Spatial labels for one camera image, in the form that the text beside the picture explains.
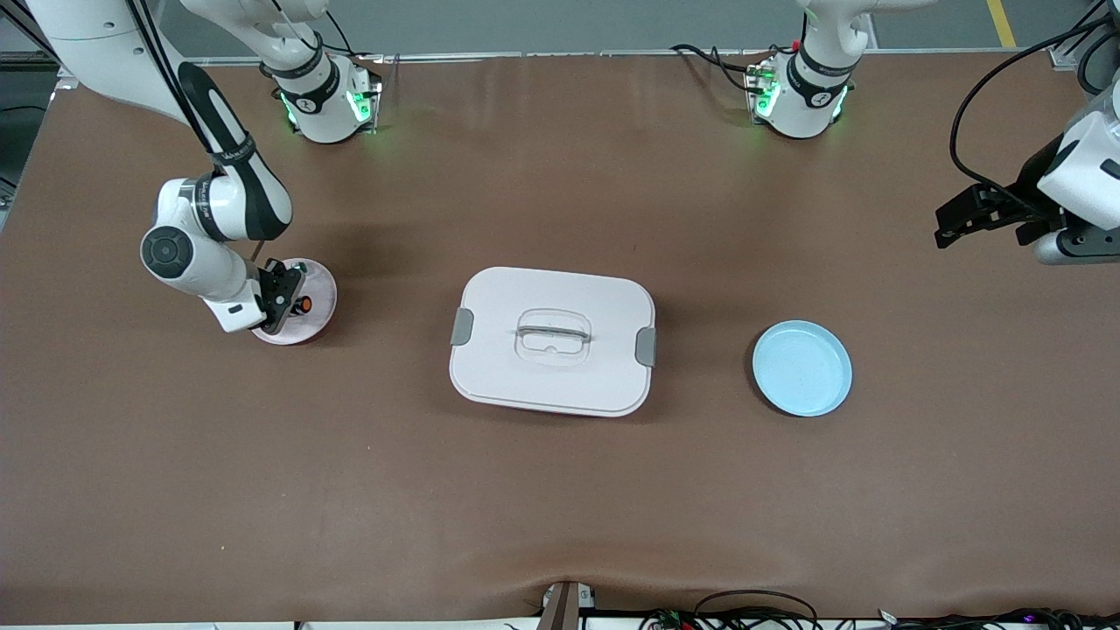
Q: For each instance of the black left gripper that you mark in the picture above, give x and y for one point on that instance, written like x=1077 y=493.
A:
x=1035 y=175

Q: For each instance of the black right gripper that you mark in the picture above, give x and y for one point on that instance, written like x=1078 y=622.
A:
x=282 y=290

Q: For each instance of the orange push button switch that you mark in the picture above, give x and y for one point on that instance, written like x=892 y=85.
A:
x=304 y=305

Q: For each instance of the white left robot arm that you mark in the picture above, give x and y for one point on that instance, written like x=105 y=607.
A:
x=805 y=96

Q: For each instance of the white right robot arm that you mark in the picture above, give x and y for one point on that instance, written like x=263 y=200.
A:
x=188 y=258

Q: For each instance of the pink round plate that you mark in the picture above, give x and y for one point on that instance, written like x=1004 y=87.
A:
x=319 y=293

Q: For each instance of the grey box latch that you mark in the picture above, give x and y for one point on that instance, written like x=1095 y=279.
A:
x=646 y=346
x=462 y=326

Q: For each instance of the light blue round plate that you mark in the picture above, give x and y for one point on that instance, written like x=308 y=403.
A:
x=801 y=372

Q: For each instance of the white lidded storage box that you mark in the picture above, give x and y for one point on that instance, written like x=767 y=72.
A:
x=551 y=381

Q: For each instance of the aluminium frame strut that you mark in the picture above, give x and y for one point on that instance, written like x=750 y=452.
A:
x=35 y=48
x=1072 y=48

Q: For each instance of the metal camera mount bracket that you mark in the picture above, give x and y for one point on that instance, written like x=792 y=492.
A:
x=564 y=605

